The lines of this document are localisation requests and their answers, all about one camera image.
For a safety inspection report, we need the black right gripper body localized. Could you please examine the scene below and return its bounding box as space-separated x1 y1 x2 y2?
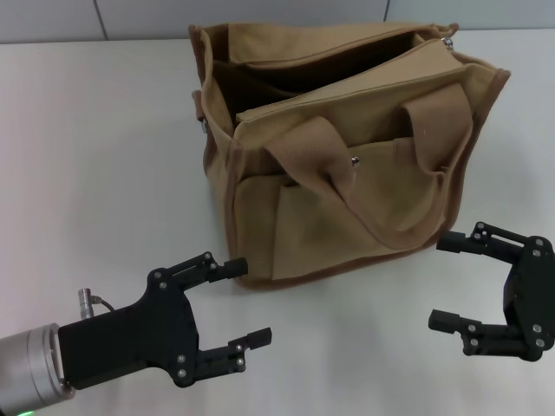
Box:
502 236 555 361

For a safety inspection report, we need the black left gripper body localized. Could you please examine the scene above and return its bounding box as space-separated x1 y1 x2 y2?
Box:
57 267 201 390

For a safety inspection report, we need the khaki canvas food bag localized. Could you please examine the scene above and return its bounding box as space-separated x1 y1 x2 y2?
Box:
188 21 509 292

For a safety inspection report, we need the silver cable connector with cable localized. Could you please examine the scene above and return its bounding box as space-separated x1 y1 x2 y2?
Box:
76 286 116 320

